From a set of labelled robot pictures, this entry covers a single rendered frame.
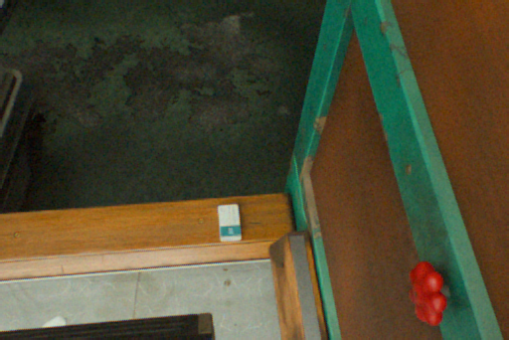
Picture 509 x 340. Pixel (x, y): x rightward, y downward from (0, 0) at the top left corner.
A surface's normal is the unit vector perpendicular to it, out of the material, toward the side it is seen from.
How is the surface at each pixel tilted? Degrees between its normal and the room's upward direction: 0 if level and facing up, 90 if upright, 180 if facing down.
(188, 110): 0
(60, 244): 0
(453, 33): 90
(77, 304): 0
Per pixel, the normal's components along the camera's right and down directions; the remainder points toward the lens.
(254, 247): 0.07, 0.29
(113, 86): 0.01, -0.47
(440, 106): -1.00, 0.07
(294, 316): -0.91, -0.11
